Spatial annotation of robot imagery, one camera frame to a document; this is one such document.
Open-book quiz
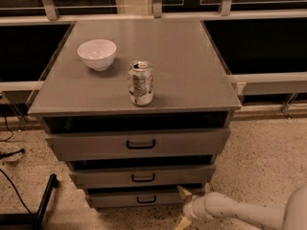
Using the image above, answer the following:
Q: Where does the black metal stand leg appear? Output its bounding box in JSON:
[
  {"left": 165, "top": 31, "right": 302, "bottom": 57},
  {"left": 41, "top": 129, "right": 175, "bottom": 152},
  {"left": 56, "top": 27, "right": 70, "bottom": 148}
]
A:
[{"left": 0, "top": 173, "right": 59, "bottom": 230}]

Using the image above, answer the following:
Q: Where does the grey top drawer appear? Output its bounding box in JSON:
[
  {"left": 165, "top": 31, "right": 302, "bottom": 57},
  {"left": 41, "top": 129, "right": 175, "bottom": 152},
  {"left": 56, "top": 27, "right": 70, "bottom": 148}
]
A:
[{"left": 46, "top": 127, "right": 230, "bottom": 161}]

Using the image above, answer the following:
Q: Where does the black floor cable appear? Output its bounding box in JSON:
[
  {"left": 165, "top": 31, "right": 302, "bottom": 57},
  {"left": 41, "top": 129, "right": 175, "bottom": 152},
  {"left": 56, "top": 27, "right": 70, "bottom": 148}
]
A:
[{"left": 0, "top": 112, "right": 34, "bottom": 215}]

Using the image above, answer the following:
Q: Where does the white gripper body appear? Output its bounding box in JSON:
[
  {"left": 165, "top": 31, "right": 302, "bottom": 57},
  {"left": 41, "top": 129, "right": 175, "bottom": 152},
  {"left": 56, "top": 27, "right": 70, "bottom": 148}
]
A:
[{"left": 182, "top": 195, "right": 211, "bottom": 219}]

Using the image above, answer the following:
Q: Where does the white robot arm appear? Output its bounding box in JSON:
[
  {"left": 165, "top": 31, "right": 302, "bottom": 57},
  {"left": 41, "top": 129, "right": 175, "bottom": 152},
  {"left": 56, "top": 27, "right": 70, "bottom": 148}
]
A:
[{"left": 174, "top": 184, "right": 307, "bottom": 230}]

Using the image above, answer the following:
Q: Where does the grey drawer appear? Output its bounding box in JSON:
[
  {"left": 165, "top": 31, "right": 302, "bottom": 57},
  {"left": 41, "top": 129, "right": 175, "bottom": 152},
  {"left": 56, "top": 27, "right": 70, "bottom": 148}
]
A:
[
  {"left": 85, "top": 185, "right": 181, "bottom": 208},
  {"left": 46, "top": 127, "right": 230, "bottom": 161},
  {"left": 70, "top": 165, "right": 215, "bottom": 189}
]

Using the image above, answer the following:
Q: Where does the crushed soda can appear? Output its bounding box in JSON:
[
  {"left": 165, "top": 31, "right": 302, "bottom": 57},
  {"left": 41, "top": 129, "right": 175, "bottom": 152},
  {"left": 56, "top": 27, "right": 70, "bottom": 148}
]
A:
[{"left": 128, "top": 60, "right": 154, "bottom": 106}]

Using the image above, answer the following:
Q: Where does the grey drawer cabinet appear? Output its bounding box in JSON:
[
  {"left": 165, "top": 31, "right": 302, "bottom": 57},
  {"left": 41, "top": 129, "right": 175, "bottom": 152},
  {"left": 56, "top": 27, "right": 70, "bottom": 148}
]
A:
[{"left": 29, "top": 19, "right": 241, "bottom": 208}]

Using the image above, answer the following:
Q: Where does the grey bottom drawer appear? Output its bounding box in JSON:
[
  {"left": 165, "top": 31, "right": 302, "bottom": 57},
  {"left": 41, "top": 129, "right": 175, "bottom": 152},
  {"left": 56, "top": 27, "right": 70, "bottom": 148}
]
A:
[{"left": 85, "top": 185, "right": 181, "bottom": 208}]

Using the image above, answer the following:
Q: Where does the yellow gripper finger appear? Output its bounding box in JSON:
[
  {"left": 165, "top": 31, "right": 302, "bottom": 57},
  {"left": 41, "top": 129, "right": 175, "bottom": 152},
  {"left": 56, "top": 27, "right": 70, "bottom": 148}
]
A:
[
  {"left": 174, "top": 216, "right": 192, "bottom": 230},
  {"left": 177, "top": 185, "right": 192, "bottom": 200}
]

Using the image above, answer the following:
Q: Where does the grey middle drawer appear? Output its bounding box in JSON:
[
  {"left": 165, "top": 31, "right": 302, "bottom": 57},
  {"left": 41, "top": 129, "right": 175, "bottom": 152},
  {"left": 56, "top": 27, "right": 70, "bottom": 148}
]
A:
[{"left": 70, "top": 165, "right": 215, "bottom": 189}]

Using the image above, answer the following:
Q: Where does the metal window railing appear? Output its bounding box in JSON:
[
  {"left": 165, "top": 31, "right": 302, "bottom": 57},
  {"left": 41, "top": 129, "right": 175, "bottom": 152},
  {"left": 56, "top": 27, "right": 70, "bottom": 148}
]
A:
[{"left": 1, "top": 0, "right": 306, "bottom": 120}]

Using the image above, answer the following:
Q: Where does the white ceramic bowl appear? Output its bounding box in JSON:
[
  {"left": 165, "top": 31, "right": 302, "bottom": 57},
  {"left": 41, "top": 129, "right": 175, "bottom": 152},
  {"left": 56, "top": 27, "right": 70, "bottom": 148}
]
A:
[{"left": 77, "top": 39, "right": 117, "bottom": 71}]

